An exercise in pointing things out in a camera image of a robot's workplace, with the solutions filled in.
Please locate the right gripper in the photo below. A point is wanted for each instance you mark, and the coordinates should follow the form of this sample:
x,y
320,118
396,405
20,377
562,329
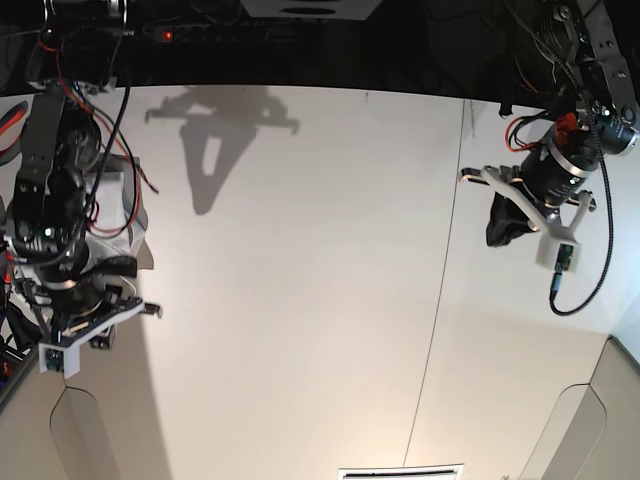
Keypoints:
x,y
73,307

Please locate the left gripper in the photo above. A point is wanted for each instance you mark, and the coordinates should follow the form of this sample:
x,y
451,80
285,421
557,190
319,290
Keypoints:
x,y
550,174

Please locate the white t-shirt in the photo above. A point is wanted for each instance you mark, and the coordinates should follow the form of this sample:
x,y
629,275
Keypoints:
x,y
115,198

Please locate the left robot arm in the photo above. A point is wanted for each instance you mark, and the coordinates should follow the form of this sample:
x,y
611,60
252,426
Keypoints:
x,y
566,57

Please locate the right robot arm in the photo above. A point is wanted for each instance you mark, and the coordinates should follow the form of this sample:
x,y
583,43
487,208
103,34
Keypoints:
x,y
73,226

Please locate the black bag at left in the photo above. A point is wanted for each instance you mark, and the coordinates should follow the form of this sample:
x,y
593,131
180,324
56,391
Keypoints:
x,y
19,340

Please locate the orange grey pliers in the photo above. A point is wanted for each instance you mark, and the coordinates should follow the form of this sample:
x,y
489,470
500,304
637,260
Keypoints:
x,y
11,131

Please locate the power strip with red light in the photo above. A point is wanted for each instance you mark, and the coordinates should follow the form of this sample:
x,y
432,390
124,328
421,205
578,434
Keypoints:
x,y
189,33

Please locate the white device at top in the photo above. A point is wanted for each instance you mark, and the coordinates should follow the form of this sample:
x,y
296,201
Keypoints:
x,y
351,10

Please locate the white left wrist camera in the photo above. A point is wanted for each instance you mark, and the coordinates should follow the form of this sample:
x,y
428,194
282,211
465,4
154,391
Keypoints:
x,y
558,254

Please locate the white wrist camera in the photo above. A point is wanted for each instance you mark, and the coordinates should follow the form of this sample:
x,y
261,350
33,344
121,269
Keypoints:
x,y
558,254
59,358

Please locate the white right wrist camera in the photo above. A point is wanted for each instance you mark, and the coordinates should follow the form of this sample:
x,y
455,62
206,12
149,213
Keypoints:
x,y
59,358

